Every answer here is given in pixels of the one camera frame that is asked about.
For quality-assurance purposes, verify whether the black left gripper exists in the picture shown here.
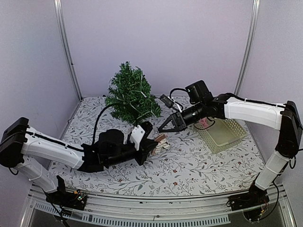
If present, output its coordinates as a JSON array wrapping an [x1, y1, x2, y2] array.
[[105, 140, 158, 168]]

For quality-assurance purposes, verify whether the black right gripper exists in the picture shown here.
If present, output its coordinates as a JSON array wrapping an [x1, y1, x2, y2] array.
[[158, 102, 205, 133]]

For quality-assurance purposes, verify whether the cream balloon ornament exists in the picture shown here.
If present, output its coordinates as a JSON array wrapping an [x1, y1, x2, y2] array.
[[151, 134, 170, 156]]

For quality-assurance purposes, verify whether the small green christmas tree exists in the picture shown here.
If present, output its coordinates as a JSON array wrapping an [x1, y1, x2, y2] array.
[[105, 61, 163, 126]]

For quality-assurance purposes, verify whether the clear string light garland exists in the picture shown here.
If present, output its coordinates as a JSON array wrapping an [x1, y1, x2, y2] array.
[[110, 61, 161, 121]]

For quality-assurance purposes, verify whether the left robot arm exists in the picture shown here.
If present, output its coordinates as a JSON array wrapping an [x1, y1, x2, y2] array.
[[0, 117, 158, 205]]

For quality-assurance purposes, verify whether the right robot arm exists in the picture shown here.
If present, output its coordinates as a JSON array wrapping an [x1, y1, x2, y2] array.
[[158, 80, 303, 206]]

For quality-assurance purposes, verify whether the pink bow ornament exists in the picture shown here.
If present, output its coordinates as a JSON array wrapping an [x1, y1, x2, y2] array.
[[199, 118, 209, 128]]

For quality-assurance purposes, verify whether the cream perforated plastic basket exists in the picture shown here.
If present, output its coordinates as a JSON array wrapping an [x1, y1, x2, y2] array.
[[193, 117, 247, 154]]

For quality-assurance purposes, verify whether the floral patterned table mat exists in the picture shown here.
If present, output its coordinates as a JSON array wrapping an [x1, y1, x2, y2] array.
[[48, 96, 267, 197]]

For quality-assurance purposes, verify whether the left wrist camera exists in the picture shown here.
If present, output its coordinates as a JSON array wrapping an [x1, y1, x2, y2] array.
[[127, 121, 152, 151]]

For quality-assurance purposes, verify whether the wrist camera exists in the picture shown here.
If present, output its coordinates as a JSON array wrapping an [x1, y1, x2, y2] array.
[[127, 121, 152, 151], [159, 94, 183, 113]]

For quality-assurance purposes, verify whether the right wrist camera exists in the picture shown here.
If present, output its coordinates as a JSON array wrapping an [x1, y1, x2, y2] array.
[[159, 94, 183, 113]]

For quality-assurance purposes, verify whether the right black cable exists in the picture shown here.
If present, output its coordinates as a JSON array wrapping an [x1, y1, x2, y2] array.
[[169, 87, 190, 100]]

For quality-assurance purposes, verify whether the black cable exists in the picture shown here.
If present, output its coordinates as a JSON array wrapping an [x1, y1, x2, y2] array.
[[169, 87, 190, 100], [92, 104, 119, 147]]

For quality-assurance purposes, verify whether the left black cable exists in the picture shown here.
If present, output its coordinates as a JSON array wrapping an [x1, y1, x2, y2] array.
[[92, 104, 119, 147]]

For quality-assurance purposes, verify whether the front aluminium rail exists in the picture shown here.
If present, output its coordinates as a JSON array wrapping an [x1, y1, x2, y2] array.
[[20, 182, 296, 227]]

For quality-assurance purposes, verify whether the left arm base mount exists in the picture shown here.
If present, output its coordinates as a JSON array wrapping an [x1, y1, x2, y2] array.
[[46, 175, 87, 210]]

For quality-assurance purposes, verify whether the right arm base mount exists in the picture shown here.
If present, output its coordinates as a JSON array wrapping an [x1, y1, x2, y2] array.
[[226, 183, 269, 222]]

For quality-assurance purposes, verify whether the right aluminium frame post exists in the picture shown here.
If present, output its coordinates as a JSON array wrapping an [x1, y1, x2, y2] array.
[[234, 0, 260, 95]]

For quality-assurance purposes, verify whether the aluminium frame post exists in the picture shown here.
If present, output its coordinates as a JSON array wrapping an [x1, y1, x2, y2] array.
[[53, 0, 83, 101], [234, 0, 260, 95]]

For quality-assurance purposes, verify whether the left aluminium frame post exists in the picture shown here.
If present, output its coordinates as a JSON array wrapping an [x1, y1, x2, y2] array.
[[53, 0, 83, 101]]

